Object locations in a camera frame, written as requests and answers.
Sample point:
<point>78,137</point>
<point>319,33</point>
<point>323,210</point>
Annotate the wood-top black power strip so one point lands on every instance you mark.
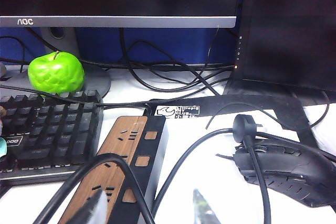
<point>118,142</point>

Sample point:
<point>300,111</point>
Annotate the black monitor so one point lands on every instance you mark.
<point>288,24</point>

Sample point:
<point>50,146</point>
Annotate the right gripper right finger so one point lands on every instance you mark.
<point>202,211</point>

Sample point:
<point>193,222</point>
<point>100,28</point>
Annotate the green toy apple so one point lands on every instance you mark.
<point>55,74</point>

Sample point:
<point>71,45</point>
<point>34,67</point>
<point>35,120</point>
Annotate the small teal object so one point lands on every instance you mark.
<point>2,146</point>

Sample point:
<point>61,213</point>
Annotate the black mechanical keyboard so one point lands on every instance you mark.
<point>52,134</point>

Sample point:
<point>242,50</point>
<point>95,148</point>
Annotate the black computer mouse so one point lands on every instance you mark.
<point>283,171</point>

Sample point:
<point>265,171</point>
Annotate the white black printed sticker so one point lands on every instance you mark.
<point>183,111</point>

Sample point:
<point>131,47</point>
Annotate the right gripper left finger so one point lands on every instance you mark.
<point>94,211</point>

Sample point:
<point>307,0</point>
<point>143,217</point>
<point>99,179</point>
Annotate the black flat monitor stand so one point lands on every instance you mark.
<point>262,103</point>

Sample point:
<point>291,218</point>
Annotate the silver monitor stand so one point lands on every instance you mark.
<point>97,82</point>

